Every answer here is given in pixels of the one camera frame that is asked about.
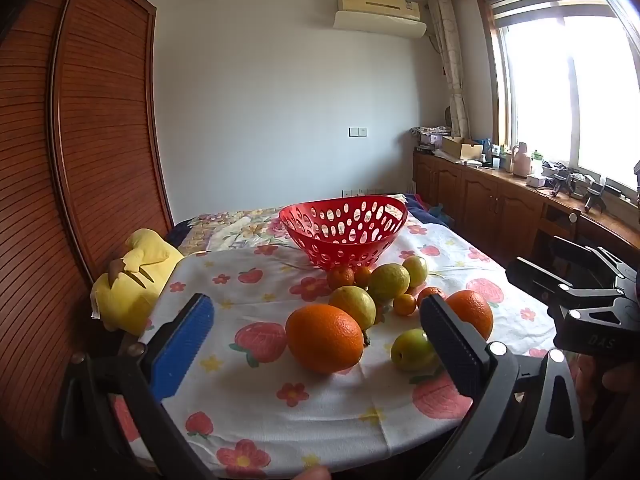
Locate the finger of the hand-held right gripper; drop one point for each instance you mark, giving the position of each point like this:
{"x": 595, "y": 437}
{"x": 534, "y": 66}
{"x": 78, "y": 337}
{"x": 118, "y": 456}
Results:
{"x": 595, "y": 257}
{"x": 555, "y": 287}

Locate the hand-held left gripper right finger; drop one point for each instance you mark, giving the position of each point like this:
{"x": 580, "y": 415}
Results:
{"x": 452, "y": 347}

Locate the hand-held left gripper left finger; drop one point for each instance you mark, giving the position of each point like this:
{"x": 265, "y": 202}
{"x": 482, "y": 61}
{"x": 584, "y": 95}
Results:
{"x": 180, "y": 345}

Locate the large orange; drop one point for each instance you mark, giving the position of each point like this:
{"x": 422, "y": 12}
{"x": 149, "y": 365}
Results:
{"x": 472, "y": 310}
{"x": 325, "y": 337}

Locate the small tangerine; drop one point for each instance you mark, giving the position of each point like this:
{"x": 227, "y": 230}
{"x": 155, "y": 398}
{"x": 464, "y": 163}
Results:
{"x": 404, "y": 305}
{"x": 362, "y": 276}
{"x": 430, "y": 294}
{"x": 341, "y": 278}

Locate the yellow-green lemon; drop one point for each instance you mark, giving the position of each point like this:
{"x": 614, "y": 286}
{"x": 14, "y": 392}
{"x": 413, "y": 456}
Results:
{"x": 389, "y": 282}
{"x": 352, "y": 305}

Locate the red perforated plastic basket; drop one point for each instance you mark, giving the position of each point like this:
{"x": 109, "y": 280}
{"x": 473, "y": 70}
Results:
{"x": 345, "y": 255}

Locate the person's right hand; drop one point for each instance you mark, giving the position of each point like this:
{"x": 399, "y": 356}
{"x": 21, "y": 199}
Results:
{"x": 625, "y": 377}

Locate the person's left hand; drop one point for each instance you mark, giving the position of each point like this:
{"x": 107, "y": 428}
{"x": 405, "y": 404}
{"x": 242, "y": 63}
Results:
{"x": 314, "y": 474}

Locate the yellow plush toy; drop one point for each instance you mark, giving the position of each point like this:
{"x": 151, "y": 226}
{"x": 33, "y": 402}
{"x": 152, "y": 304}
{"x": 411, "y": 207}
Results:
{"x": 130, "y": 290}

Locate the small white box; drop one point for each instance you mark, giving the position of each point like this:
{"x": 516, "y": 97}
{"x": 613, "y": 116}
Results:
{"x": 536, "y": 180}

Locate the brown wooden cabinet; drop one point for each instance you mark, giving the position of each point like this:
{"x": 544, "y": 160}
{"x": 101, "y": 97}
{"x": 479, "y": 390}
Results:
{"x": 490, "y": 205}

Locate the white strawberry print cloth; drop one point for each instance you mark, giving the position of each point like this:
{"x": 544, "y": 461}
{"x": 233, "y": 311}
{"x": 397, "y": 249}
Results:
{"x": 280, "y": 280}

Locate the white kettle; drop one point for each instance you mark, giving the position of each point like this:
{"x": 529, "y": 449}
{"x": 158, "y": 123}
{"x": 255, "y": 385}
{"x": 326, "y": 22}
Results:
{"x": 521, "y": 160}

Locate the floral blanket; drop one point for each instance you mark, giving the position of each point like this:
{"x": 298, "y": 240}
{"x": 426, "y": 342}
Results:
{"x": 235, "y": 230}

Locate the teal cloth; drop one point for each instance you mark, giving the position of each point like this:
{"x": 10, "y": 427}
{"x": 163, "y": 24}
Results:
{"x": 441, "y": 211}

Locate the black desktop item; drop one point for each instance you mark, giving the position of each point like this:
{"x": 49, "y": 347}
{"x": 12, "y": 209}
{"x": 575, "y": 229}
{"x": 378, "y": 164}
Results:
{"x": 490, "y": 154}

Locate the open cardboard box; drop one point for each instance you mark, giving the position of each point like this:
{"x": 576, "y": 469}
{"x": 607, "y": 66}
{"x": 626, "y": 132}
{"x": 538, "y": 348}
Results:
{"x": 460, "y": 149}

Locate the wooden framed window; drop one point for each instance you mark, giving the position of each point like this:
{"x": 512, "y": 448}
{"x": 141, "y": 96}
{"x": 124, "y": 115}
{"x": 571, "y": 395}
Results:
{"x": 575, "y": 85}

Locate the pile of folded cloths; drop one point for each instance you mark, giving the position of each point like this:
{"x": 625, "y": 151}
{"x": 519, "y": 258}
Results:
{"x": 430, "y": 135}

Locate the brown slatted wooden wardrobe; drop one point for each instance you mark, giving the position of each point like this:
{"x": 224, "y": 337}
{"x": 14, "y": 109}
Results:
{"x": 100, "y": 135}

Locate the patterned white curtain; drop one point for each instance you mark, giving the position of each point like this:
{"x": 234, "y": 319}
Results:
{"x": 450, "y": 60}

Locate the white wall socket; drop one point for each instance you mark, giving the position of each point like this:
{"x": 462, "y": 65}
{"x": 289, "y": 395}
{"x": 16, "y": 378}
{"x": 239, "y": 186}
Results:
{"x": 360, "y": 192}

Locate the white wall switch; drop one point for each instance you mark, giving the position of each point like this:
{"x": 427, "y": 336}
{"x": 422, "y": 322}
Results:
{"x": 358, "y": 131}

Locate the wall air conditioner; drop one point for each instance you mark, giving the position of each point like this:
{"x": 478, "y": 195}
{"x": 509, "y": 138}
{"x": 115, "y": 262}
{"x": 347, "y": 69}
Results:
{"x": 380, "y": 15}

